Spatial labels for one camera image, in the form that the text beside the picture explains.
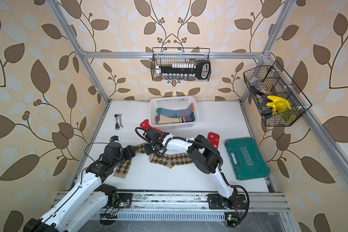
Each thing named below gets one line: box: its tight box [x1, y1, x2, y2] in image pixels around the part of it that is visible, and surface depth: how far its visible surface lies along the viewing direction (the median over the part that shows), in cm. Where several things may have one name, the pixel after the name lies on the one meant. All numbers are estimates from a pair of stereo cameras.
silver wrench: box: [117, 113, 124, 129], surface depth 110 cm
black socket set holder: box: [159, 60, 212, 80], surface depth 86 cm
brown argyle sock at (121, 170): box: [113, 142, 148, 179], surface depth 88 cm
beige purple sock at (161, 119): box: [155, 112, 195, 125], surface depth 108 cm
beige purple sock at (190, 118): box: [174, 111, 196, 124], surface depth 107 cm
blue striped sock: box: [156, 102, 195, 117], surface depth 113 cm
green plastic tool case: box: [224, 137, 271, 181], surface depth 85 cm
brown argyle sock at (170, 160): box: [148, 153, 194, 169], surface depth 90 cm
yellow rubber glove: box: [266, 95, 292, 115], surface depth 67 cm
